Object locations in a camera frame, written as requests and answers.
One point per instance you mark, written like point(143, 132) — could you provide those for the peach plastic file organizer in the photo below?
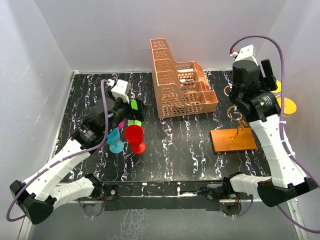
point(181, 88)

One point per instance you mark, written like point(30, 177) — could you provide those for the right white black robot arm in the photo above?
point(252, 94)

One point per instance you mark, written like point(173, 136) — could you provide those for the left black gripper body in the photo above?
point(123, 110)

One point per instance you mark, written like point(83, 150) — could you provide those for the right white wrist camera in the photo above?
point(247, 53)

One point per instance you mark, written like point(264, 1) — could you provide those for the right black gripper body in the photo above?
point(267, 84)

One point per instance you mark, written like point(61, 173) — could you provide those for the green plastic wine glass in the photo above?
point(136, 114)

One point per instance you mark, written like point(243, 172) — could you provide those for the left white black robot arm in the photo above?
point(39, 195)

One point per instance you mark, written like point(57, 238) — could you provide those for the black front mounting rail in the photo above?
point(159, 195)

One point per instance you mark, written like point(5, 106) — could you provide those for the blue plastic wine glass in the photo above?
point(114, 141)

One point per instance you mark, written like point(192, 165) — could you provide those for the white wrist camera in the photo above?
point(247, 53)
point(121, 90)

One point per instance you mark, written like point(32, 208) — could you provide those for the yellow plastic wine glass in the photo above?
point(290, 107)

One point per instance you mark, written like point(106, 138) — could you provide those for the gold wire wooden glass rack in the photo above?
point(234, 139)

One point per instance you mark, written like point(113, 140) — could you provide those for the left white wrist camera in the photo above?
point(121, 90)

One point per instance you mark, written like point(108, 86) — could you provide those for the magenta plastic wine glass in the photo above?
point(121, 125)

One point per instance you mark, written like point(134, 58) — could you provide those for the orange yellow wine glass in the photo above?
point(278, 87)

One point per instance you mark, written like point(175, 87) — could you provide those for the red plastic wine glass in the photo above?
point(134, 134)

